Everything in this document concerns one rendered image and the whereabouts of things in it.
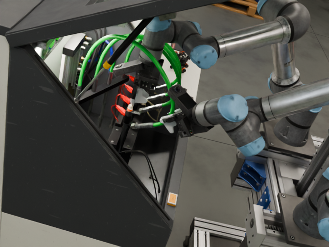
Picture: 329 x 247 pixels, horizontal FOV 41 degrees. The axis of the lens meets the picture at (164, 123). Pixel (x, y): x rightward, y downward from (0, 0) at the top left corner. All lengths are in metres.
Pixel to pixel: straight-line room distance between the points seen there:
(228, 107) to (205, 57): 0.25
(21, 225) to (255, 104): 0.92
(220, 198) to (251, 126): 1.88
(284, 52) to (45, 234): 1.13
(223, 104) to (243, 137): 0.12
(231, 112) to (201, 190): 1.95
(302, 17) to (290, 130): 0.54
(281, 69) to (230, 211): 1.42
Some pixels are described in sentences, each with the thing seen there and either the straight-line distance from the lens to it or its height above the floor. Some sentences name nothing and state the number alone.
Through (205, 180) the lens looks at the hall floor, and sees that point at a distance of 3.18.
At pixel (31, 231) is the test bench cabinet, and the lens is 1.68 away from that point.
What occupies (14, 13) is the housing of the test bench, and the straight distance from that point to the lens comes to 1.29.
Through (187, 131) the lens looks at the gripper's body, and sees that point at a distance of 1.35.
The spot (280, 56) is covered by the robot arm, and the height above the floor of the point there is 1.37.
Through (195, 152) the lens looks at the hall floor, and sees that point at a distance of 3.38.
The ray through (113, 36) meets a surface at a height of 1.41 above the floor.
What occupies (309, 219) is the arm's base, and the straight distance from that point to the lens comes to 1.57.
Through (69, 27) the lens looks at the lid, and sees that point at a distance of 1.12.
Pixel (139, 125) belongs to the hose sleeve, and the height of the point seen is 1.15.
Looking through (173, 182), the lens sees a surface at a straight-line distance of 1.65.
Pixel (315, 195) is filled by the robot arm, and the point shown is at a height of 1.16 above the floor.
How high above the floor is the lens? 2.06
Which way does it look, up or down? 35 degrees down
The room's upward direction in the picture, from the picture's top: 18 degrees clockwise
